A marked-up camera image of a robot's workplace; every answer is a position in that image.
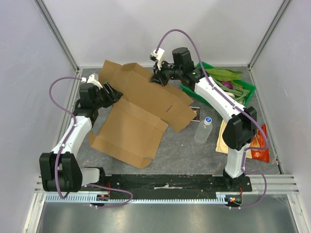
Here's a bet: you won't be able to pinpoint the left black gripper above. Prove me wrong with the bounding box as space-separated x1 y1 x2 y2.
92 82 123 109

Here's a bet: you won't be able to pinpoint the brown cardboard box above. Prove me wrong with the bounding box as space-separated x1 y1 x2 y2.
89 60 196 168

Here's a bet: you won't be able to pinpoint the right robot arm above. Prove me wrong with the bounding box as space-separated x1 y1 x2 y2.
150 47 257 191

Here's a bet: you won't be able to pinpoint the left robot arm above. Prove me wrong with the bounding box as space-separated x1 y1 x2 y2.
39 83 123 199

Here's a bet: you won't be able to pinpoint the green plastic tray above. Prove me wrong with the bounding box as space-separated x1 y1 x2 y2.
180 61 257 114

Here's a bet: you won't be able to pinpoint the green leafy vegetables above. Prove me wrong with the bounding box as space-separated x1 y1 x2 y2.
205 68 243 81

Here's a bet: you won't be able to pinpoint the clear plastic water bottle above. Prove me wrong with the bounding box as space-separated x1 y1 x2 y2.
194 117 213 144

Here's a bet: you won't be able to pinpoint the red onion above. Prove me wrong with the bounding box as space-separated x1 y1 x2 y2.
221 81 233 89

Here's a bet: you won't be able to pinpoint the green long beans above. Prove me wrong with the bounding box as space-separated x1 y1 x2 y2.
214 79 250 105

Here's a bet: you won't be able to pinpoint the beige paper bag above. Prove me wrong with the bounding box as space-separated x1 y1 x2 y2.
215 120 228 154

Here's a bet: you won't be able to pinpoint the red chip bag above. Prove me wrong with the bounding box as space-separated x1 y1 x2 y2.
246 129 270 163

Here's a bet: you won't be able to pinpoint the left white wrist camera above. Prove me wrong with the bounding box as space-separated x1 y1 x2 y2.
81 73 103 89

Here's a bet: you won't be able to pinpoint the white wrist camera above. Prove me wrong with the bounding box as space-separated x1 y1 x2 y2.
81 73 103 89
149 48 165 70

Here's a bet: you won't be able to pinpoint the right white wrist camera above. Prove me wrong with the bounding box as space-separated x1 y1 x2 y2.
149 48 165 70

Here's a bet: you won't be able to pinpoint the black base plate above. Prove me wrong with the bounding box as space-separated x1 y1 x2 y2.
79 173 253 200

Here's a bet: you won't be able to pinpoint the white slotted cable duct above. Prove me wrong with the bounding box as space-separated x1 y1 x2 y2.
45 192 228 204

